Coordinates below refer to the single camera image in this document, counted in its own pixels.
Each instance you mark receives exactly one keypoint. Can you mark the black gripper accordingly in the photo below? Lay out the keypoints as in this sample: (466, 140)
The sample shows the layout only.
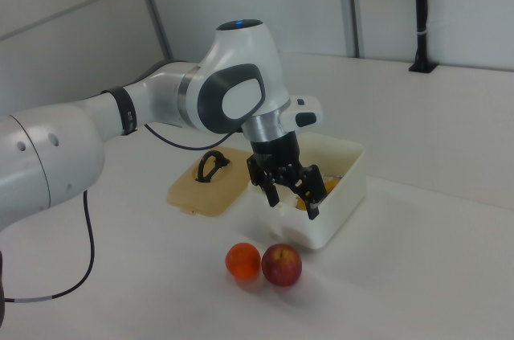
(277, 151)

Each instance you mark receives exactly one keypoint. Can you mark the orange toy fruit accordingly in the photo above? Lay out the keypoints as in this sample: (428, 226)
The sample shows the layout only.
(242, 260)

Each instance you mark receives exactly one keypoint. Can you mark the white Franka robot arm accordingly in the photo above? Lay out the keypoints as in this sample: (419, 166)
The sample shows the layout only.
(237, 66)

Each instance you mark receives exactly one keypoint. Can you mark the white plastic container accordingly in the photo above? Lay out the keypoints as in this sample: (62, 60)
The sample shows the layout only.
(341, 211)

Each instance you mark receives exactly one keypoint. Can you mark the beige container lid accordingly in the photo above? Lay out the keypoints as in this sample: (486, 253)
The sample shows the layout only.
(184, 191)

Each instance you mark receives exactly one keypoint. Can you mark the yellow toy object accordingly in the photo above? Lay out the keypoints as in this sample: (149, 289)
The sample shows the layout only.
(331, 185)

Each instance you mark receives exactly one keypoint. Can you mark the red toy apple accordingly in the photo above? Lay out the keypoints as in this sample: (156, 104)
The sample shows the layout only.
(282, 265)

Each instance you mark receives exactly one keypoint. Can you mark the black pole stand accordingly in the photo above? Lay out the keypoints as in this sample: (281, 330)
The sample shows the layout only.
(421, 14)

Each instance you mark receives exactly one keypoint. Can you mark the grey partition post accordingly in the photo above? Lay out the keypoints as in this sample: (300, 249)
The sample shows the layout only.
(353, 6)
(154, 6)

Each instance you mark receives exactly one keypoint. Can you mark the black stand frame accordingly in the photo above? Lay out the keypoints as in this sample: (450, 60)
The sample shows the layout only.
(1, 316)

